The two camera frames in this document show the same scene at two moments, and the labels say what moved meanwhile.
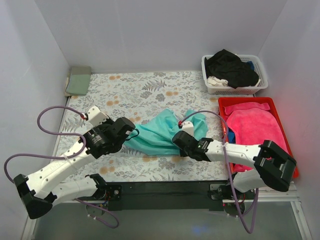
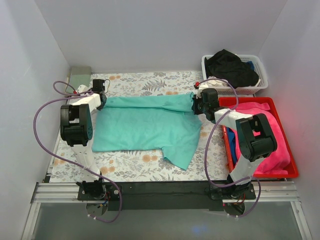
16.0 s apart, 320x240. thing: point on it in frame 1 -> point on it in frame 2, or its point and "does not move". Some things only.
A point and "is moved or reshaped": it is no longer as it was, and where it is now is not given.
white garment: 213,81 does not move
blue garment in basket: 251,65 does not move
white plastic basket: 259,68 does not move
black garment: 224,64 does not move
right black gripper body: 180,141 -> 197,105
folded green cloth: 79,81 does not move
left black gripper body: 125,125 -> 102,101
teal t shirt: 153,137 is moved or reshaped
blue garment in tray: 231,136 does not move
